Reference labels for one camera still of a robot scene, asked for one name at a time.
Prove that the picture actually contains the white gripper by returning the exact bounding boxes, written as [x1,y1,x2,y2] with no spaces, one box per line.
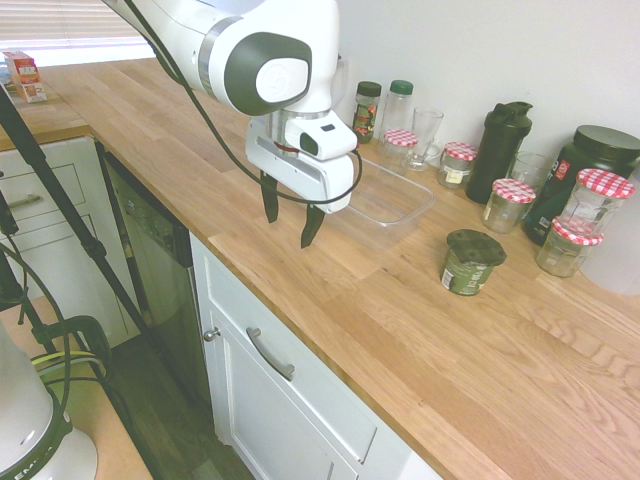
[244,118,357,250]

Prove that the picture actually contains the green cereal cup black lid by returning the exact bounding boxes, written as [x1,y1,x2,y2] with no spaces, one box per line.
[440,228,508,298]

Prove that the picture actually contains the clear plastic container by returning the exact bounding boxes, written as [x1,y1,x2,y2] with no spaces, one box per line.
[327,156,436,252]

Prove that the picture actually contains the spice jar black lid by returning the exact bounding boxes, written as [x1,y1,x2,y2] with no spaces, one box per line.
[352,80,383,145]

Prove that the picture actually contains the glass jar red checked lid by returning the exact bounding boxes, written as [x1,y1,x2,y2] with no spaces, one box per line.
[437,141,478,191]
[481,177,537,235]
[557,168,637,237]
[535,217,605,279]
[381,128,419,174]

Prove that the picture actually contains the black dishwasher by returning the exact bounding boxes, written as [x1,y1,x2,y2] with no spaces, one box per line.
[95,141,214,409]

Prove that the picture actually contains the clear bottle green lid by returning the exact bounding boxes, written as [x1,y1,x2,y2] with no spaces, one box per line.
[377,79,416,157]

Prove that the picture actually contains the clear glass mug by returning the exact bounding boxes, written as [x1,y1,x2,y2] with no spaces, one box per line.
[406,106,445,173]

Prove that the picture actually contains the white kitchen cabinet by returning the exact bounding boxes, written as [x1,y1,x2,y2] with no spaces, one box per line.
[188,232,446,480]

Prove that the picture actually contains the black shaker bottle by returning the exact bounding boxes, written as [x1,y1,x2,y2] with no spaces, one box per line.
[465,100,535,205]

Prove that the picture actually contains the white drawer cabinet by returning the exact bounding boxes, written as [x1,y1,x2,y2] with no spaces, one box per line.
[0,135,142,349]

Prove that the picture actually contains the black tripod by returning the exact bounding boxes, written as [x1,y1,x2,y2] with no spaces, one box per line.
[0,83,171,480]

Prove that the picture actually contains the black clamp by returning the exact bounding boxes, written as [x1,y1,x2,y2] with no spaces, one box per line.
[47,313,112,384]

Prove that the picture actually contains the clear glass tumbler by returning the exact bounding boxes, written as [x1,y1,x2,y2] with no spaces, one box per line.
[509,150,552,195]

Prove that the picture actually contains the white window blind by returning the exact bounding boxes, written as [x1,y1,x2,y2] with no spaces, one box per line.
[0,0,147,53]

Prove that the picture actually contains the red white carton box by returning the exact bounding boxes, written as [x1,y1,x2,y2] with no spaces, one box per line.
[1,50,42,87]

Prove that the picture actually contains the black protein powder tub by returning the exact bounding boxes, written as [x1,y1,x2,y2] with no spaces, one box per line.
[522,124,640,247]

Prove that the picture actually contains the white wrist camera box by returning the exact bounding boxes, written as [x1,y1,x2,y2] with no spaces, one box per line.
[297,122,361,163]

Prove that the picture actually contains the black camera cable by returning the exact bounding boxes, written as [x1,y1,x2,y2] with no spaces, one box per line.
[102,0,364,205]

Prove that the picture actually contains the yellow green cable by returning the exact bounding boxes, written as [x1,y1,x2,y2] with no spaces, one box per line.
[31,351,107,379]

